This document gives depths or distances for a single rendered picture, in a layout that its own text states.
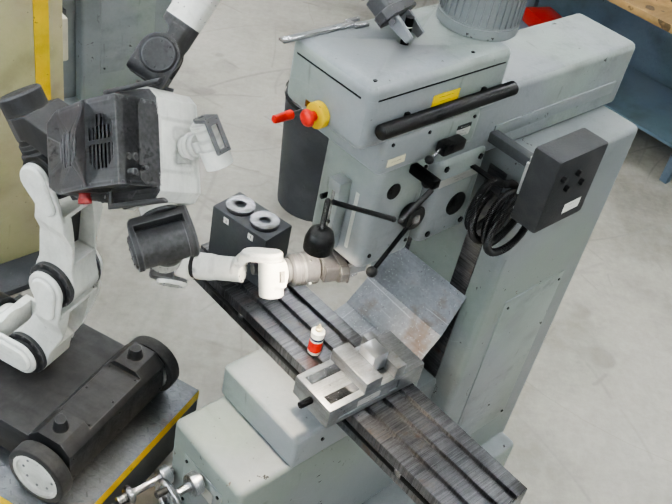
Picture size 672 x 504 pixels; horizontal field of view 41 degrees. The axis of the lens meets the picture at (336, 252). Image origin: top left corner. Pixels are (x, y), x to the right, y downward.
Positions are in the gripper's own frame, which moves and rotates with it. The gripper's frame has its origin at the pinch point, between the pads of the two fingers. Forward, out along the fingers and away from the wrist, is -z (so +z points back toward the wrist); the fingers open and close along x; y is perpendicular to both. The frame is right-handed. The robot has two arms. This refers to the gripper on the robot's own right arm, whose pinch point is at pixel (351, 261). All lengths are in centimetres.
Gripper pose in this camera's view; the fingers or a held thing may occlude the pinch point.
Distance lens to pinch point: 244.3
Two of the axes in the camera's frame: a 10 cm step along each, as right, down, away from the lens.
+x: -3.8, -6.3, 6.7
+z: -9.1, 1.2, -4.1
